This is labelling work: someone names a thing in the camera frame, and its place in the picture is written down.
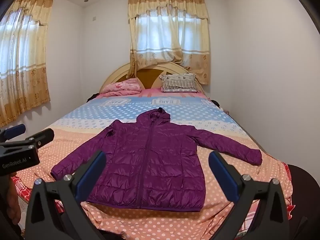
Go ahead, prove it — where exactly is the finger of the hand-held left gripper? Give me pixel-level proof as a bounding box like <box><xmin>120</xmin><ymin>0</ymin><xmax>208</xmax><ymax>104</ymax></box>
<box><xmin>0</xmin><ymin>124</ymin><xmax>26</xmax><ymax>141</ymax></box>
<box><xmin>24</xmin><ymin>128</ymin><xmax>55</xmax><ymax>148</ymax></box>

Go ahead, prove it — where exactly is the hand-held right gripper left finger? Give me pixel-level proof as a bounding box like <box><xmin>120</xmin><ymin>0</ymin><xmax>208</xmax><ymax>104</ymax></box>
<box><xmin>25</xmin><ymin>151</ymin><xmax>107</xmax><ymax>240</ymax></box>

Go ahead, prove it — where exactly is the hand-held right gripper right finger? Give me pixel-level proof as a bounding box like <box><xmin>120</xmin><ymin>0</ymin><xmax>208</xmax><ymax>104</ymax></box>
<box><xmin>208</xmin><ymin>151</ymin><xmax>292</xmax><ymax>240</ymax></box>

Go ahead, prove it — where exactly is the purple hooded puffer jacket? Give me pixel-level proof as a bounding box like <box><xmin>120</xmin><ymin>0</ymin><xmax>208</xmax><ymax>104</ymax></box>
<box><xmin>50</xmin><ymin>107</ymin><xmax>263</xmax><ymax>212</ymax></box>

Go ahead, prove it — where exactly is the person's left hand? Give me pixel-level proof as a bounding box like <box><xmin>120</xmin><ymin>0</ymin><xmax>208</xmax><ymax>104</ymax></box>
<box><xmin>6</xmin><ymin>174</ymin><xmax>22</xmax><ymax>226</ymax></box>

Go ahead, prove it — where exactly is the red patterned mattress cover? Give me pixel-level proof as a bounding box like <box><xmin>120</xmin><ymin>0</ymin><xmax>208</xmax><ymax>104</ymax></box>
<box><xmin>11</xmin><ymin>175</ymin><xmax>293</xmax><ymax>230</ymax></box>

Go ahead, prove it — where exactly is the polka dot bedsheet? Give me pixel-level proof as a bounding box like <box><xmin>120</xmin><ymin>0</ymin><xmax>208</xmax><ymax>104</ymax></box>
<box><xmin>15</xmin><ymin>88</ymin><xmax>293</xmax><ymax>240</ymax></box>

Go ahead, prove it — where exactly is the beige floral window curtain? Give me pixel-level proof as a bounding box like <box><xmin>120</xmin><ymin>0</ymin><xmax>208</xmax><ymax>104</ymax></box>
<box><xmin>0</xmin><ymin>0</ymin><xmax>54</xmax><ymax>128</ymax></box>
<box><xmin>127</xmin><ymin>0</ymin><xmax>211</xmax><ymax>85</ymax></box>

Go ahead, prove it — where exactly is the person's dark clothing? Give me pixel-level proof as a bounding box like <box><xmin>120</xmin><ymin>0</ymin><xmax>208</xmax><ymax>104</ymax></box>
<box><xmin>285</xmin><ymin>164</ymin><xmax>320</xmax><ymax>240</ymax></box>

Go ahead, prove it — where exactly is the pink folded quilt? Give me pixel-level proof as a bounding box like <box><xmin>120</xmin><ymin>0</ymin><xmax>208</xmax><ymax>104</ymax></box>
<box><xmin>101</xmin><ymin>78</ymin><xmax>142</xmax><ymax>97</ymax></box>

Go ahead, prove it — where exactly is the striped pillow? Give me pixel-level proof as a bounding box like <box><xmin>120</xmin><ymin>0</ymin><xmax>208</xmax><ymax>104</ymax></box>
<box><xmin>159</xmin><ymin>73</ymin><xmax>198</xmax><ymax>93</ymax></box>

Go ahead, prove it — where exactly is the beige wooden headboard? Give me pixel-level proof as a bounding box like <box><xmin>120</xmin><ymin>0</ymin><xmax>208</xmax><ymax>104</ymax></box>
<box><xmin>99</xmin><ymin>61</ymin><xmax>208</xmax><ymax>96</ymax></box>

